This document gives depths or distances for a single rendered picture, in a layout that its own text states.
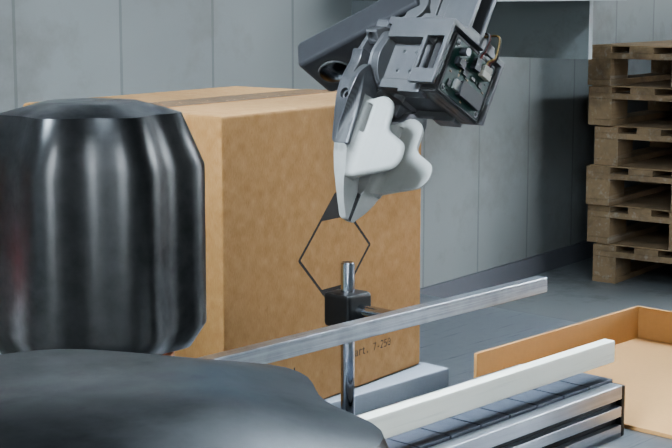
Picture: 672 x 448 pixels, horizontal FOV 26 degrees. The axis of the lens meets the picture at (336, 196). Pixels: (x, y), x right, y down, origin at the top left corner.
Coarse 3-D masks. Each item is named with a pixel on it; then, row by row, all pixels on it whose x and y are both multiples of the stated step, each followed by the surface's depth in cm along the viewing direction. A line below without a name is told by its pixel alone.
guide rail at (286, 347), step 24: (504, 288) 128; (528, 288) 131; (408, 312) 119; (432, 312) 121; (456, 312) 123; (288, 336) 110; (312, 336) 111; (336, 336) 113; (360, 336) 115; (240, 360) 105; (264, 360) 107
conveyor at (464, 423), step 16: (560, 384) 127; (576, 384) 127; (592, 384) 127; (512, 400) 122; (528, 400) 122; (544, 400) 122; (560, 400) 123; (464, 416) 118; (480, 416) 118; (496, 416) 118; (512, 416) 118; (416, 432) 113; (432, 432) 113; (448, 432) 113; (464, 432) 114
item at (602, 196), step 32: (608, 64) 602; (608, 96) 604; (640, 96) 595; (608, 128) 607; (640, 128) 600; (608, 160) 609; (640, 160) 626; (608, 192) 607; (640, 192) 634; (608, 224) 612; (640, 224) 650; (608, 256) 614; (640, 256) 605
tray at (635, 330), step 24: (624, 312) 161; (648, 312) 163; (552, 336) 151; (576, 336) 155; (600, 336) 158; (624, 336) 162; (648, 336) 163; (480, 360) 143; (504, 360) 146; (528, 360) 149; (624, 360) 154; (648, 360) 154; (624, 384) 144; (648, 384) 144; (624, 408) 136; (648, 408) 136; (648, 432) 130
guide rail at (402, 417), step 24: (552, 360) 122; (576, 360) 124; (600, 360) 127; (480, 384) 114; (504, 384) 117; (528, 384) 119; (384, 408) 108; (408, 408) 108; (432, 408) 110; (456, 408) 112; (384, 432) 106
